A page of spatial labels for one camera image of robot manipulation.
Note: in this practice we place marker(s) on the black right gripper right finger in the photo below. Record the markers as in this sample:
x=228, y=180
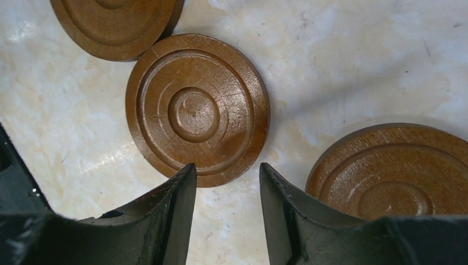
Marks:
x=300, y=229

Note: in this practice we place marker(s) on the brown wooden coaster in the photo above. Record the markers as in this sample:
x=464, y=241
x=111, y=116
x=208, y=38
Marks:
x=393, y=169
x=195, y=99
x=117, y=30

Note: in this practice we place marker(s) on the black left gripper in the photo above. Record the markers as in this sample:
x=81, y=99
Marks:
x=20, y=192

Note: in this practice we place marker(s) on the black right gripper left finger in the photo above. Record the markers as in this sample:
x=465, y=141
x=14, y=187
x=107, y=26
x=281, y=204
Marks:
x=152, y=229

